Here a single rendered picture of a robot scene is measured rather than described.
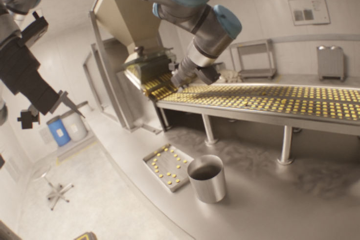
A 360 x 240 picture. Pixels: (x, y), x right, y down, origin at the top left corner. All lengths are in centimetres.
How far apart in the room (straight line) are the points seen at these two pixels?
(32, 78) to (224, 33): 39
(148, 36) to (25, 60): 63
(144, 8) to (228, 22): 48
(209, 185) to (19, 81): 39
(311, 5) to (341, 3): 77
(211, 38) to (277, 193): 40
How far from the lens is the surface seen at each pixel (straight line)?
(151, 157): 59
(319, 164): 48
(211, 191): 35
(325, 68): 365
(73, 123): 333
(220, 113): 43
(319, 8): 412
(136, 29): 75
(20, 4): 66
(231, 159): 48
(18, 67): 28
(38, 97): 28
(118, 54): 98
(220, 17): 37
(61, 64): 431
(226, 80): 70
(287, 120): 36
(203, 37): 40
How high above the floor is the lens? 113
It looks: 19 degrees down
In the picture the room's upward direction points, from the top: 17 degrees counter-clockwise
